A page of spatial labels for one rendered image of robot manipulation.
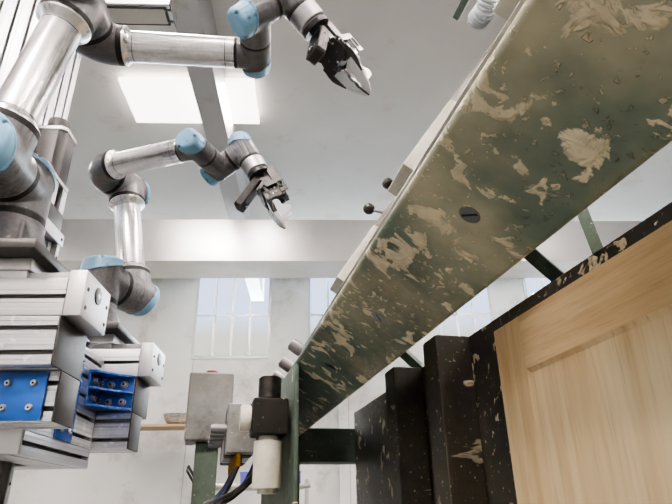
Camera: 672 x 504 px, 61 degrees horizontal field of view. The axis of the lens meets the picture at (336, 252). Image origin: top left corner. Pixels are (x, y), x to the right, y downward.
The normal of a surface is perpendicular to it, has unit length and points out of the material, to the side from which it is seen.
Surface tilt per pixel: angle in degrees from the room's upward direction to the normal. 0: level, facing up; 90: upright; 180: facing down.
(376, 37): 180
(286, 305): 90
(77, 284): 90
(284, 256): 90
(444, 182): 146
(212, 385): 90
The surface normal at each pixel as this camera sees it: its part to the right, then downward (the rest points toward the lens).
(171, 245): 0.04, -0.42
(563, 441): -0.98, -0.07
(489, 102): -0.53, 0.71
